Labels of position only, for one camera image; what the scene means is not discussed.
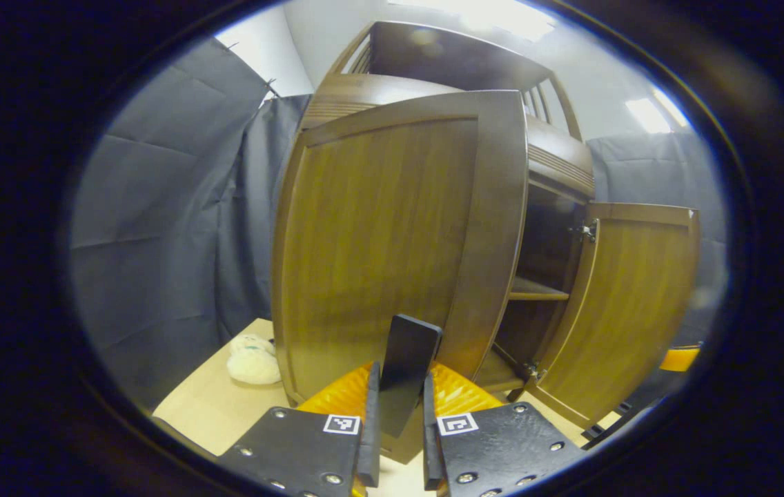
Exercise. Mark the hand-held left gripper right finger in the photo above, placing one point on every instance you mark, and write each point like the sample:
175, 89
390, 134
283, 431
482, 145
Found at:
429, 449

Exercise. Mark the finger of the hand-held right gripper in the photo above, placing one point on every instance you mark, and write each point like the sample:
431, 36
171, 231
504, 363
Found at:
680, 359

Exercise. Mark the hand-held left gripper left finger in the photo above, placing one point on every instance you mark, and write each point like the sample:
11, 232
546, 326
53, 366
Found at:
370, 442

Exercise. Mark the wooden cabinet door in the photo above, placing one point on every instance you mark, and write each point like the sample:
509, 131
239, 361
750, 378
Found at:
378, 228
626, 310

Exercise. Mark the wooden double-door shoe cabinet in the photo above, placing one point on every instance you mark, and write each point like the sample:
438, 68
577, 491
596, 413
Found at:
433, 55

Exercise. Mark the metal door hinge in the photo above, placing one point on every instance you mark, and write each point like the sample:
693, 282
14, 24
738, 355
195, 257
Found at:
533, 373
584, 231

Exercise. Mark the cream plush toy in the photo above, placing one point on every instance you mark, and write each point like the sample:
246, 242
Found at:
254, 366

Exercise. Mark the wooden inner shelf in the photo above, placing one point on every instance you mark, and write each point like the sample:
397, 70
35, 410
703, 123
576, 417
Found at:
533, 290

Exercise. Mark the small ceiling light panel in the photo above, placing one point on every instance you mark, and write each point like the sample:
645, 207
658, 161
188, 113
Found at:
651, 114

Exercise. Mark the black backdrop cloth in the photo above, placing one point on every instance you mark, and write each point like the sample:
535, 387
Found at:
157, 207

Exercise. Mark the large ceiling light panel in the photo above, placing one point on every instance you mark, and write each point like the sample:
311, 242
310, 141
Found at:
495, 17

